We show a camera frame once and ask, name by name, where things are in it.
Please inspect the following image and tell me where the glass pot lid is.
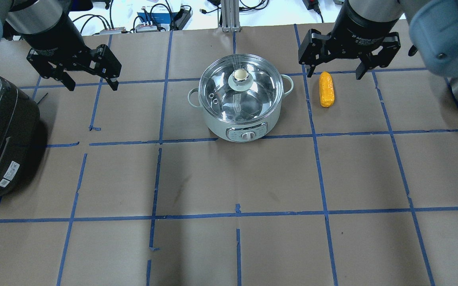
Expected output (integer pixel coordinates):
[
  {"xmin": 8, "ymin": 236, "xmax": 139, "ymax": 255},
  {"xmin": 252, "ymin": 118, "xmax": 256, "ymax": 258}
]
[{"xmin": 198, "ymin": 54, "xmax": 294, "ymax": 124}]

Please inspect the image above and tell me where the blue usb hub box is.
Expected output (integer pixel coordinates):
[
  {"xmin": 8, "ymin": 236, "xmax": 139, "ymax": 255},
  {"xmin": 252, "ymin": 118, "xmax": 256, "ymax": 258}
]
[{"xmin": 134, "ymin": 11, "xmax": 178, "ymax": 33}]

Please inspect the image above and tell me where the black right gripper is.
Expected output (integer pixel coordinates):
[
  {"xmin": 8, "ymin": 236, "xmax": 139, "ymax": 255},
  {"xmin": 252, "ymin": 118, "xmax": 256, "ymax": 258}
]
[{"xmin": 298, "ymin": 2, "xmax": 402, "ymax": 80}]

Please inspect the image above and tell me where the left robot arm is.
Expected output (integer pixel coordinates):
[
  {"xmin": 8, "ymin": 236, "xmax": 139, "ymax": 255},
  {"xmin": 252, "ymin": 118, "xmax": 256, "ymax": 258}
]
[{"xmin": 0, "ymin": 0, "xmax": 122, "ymax": 91}]

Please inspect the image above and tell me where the grey usb hub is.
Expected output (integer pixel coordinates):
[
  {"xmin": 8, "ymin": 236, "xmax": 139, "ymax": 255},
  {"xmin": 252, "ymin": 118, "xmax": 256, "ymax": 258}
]
[{"xmin": 98, "ymin": 27, "xmax": 127, "ymax": 35}]

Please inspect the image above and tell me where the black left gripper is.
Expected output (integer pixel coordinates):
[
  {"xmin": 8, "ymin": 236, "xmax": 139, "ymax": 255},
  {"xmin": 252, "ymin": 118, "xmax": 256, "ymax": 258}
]
[{"xmin": 22, "ymin": 14, "xmax": 122, "ymax": 92}]

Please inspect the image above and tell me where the pale green electric pot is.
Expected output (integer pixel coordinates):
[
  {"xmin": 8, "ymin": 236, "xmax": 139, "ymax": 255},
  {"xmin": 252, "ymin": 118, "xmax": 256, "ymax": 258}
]
[{"xmin": 187, "ymin": 54, "xmax": 294, "ymax": 143}]

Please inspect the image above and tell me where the black power adapter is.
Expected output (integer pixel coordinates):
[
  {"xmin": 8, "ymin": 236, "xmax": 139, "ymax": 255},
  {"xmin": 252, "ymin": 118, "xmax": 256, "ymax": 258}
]
[{"xmin": 172, "ymin": 8, "xmax": 193, "ymax": 31}]

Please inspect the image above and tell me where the aluminium frame post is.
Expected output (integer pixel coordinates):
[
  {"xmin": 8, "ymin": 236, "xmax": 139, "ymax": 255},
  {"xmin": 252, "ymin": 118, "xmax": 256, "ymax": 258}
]
[{"xmin": 221, "ymin": 0, "xmax": 241, "ymax": 33}]

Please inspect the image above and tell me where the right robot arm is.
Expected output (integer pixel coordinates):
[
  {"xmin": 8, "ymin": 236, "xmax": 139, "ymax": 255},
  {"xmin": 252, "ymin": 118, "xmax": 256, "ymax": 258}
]
[{"xmin": 298, "ymin": 0, "xmax": 458, "ymax": 79}]

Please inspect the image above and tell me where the yellow toy corn cob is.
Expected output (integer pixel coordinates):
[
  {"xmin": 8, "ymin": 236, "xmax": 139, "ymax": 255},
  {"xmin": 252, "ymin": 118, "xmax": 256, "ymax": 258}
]
[{"xmin": 318, "ymin": 71, "xmax": 336, "ymax": 108}]

